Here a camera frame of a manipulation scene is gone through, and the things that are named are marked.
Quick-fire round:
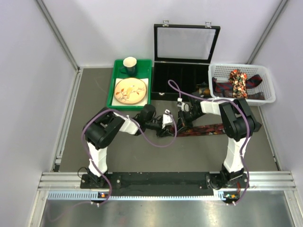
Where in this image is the dark green mug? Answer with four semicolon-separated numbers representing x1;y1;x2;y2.
119;57;137;77

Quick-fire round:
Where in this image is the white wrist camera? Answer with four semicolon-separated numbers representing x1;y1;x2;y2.
177;97;189;112
162;109;173;129

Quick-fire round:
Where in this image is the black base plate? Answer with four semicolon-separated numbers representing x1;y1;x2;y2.
80;171;248;192

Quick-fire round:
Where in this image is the floral colourful tie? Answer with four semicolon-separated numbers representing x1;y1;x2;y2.
229;70;248;98

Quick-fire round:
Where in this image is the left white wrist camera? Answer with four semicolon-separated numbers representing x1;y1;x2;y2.
162;109;173;129

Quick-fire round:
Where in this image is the red navy striped tie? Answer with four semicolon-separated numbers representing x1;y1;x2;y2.
212;74;263;92

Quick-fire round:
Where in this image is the white plastic basket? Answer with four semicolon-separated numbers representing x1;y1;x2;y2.
208;63;276;106

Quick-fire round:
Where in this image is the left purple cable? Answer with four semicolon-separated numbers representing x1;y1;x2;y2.
81;107;178;208

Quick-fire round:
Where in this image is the dark maroon tie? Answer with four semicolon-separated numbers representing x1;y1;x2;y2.
214;90;265;100

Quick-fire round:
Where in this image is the black glass-lid display box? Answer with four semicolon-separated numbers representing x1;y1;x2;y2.
151;21;221;101

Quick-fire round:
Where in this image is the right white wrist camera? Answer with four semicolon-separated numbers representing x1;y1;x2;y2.
177;97;189;112

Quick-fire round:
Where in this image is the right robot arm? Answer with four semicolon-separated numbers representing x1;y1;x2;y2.
177;98;261;189

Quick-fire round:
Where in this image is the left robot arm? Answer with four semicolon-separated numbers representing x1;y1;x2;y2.
82;104;177;188

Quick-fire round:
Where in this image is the dark red patterned tie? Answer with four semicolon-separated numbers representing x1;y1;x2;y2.
177;123;225;137

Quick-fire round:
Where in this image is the slotted cable duct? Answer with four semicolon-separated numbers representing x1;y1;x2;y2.
47;188;239;201

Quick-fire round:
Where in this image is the brown tie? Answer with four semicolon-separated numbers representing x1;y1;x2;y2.
196;82;211;97

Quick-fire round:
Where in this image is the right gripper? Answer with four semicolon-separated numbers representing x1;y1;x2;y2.
175;109;204;134

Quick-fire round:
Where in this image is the bird pattern plate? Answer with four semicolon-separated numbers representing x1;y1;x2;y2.
114;78;147;105

